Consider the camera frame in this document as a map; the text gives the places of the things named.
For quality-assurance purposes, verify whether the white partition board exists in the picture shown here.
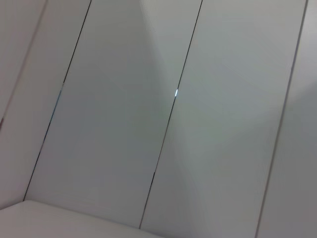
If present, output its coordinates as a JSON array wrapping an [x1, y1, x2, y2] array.
[[140, 0, 308, 238], [23, 0, 203, 229], [0, 0, 91, 210]]

